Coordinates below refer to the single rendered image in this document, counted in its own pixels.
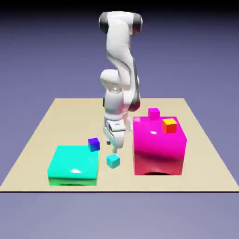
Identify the small orange cube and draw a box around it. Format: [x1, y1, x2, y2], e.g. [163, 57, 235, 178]
[162, 118, 178, 134]

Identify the small cyan cube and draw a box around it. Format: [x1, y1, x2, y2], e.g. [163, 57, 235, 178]
[106, 154, 120, 169]

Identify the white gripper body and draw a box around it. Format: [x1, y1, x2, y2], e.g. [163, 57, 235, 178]
[103, 124, 125, 150]

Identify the large cyan box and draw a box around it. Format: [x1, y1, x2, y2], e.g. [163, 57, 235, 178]
[47, 145, 99, 187]

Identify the large magenta box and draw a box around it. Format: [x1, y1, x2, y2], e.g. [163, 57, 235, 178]
[133, 116, 187, 176]

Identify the small blue cube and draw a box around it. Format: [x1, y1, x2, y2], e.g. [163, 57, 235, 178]
[88, 137, 100, 152]

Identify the small magenta cube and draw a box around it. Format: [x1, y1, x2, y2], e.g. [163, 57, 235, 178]
[148, 107, 161, 120]

